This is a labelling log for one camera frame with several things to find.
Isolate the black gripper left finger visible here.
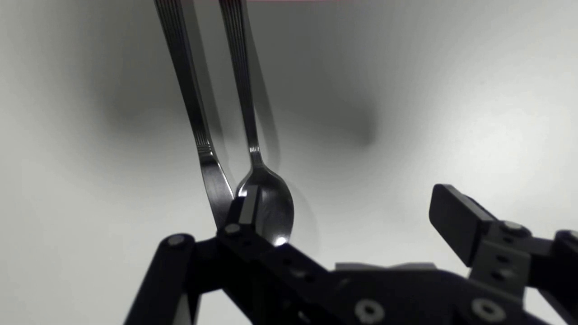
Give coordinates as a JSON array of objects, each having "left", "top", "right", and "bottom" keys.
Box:
[{"left": 124, "top": 187, "right": 330, "bottom": 325}]

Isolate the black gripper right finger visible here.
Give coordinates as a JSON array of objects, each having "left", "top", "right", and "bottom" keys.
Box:
[{"left": 427, "top": 185, "right": 578, "bottom": 325}]

